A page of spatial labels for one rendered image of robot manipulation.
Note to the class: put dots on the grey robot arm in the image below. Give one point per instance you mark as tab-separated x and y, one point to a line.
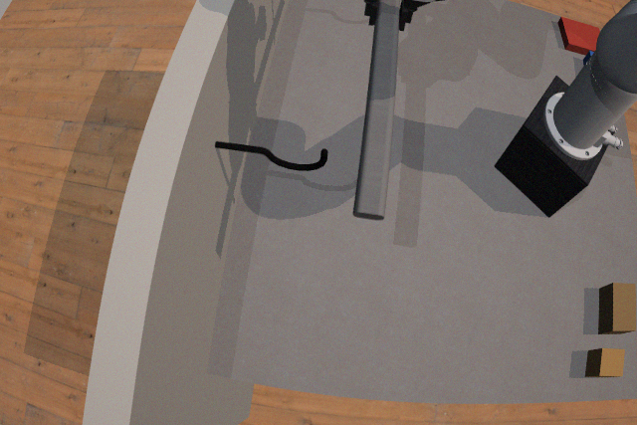
598	96

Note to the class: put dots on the red flat block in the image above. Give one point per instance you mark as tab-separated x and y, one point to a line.
578	37

